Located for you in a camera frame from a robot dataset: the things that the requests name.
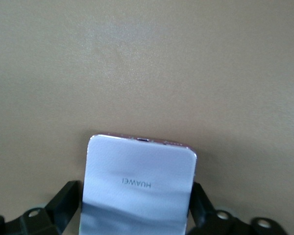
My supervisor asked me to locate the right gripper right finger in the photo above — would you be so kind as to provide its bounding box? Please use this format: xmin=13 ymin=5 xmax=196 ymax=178
xmin=188 ymin=182 xmax=285 ymax=235

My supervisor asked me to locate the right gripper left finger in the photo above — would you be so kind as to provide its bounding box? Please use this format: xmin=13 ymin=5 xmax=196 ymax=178
xmin=0 ymin=180 xmax=82 ymax=235

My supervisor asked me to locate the white flip phone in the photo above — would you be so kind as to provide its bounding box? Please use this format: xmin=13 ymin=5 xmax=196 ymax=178
xmin=79 ymin=133 xmax=198 ymax=235

